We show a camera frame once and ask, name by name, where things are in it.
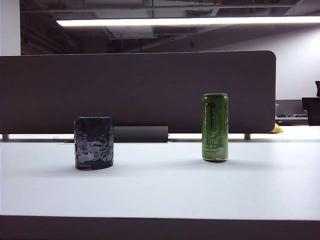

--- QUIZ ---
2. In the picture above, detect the dark textured glass cup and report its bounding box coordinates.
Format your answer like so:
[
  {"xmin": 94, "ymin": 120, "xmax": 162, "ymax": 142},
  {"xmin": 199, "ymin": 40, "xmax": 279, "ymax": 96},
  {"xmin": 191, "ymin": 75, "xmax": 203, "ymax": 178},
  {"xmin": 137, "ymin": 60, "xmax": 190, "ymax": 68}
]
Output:
[{"xmin": 73, "ymin": 116, "xmax": 115, "ymax": 172}]

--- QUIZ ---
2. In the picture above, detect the ceiling air vent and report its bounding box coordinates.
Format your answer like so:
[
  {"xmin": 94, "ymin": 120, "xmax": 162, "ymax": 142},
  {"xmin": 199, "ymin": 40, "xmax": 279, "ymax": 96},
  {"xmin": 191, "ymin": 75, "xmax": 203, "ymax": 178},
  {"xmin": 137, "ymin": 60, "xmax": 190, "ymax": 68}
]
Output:
[{"xmin": 184, "ymin": 9, "xmax": 214, "ymax": 18}]

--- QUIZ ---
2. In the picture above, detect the grey cable tray cover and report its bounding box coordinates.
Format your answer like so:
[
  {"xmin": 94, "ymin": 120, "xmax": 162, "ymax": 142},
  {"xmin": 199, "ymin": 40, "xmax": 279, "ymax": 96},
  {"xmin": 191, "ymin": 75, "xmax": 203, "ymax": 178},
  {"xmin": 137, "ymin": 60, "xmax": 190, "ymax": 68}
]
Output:
[{"xmin": 113, "ymin": 125, "xmax": 169, "ymax": 143}]

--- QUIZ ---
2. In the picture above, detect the green energy drink can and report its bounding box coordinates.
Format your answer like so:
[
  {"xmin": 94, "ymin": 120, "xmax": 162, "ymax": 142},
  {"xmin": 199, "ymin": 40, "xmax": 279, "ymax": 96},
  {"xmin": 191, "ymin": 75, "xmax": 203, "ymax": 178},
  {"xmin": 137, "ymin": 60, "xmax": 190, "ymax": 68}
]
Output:
[{"xmin": 201, "ymin": 92, "xmax": 229, "ymax": 163}]

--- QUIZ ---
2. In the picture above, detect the dark background cabinet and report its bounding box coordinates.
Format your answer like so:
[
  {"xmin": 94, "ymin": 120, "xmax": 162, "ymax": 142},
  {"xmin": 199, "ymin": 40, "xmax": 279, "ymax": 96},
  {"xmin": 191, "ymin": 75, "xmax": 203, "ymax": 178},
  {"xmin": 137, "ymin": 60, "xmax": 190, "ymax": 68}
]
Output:
[{"xmin": 301, "ymin": 97, "xmax": 320, "ymax": 126}]

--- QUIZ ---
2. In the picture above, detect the grey background desk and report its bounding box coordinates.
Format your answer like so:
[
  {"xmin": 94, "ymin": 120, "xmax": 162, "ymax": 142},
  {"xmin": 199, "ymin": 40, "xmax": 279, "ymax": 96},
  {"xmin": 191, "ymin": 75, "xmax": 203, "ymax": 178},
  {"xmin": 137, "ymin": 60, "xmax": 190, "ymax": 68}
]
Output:
[{"xmin": 275, "ymin": 99, "xmax": 309, "ymax": 126}]

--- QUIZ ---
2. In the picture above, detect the long ceiling light strip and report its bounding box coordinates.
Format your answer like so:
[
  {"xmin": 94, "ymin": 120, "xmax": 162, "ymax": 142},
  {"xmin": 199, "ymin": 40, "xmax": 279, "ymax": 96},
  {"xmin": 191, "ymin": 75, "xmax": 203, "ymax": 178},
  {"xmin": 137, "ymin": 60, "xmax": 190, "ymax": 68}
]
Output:
[{"xmin": 56, "ymin": 16, "xmax": 320, "ymax": 27}]

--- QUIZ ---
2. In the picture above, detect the dark grey desk divider panel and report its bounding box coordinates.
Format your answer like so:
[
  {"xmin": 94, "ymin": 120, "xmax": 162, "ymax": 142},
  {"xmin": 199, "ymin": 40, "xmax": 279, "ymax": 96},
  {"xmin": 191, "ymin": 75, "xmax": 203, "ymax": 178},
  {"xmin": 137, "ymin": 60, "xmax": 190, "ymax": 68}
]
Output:
[{"xmin": 0, "ymin": 50, "xmax": 277, "ymax": 135}]

